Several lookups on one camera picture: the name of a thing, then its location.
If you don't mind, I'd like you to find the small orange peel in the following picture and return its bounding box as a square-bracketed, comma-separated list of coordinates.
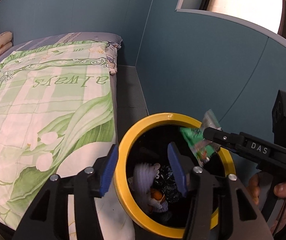
[150, 189, 165, 203]

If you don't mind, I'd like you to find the silver foil snack wrapper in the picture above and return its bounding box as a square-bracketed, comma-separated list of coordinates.
[180, 109, 222, 167]

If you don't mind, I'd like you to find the person's right hand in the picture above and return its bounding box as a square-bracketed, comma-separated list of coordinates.
[245, 173, 286, 235]

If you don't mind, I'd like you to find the yellow rimmed black trash bin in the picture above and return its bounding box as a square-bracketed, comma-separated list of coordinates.
[114, 113, 236, 239]

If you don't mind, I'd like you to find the green white floral quilt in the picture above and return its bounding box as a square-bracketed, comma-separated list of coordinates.
[0, 40, 116, 230]

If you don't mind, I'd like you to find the lavender foam fruit net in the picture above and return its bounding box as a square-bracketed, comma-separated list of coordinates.
[131, 163, 160, 207]

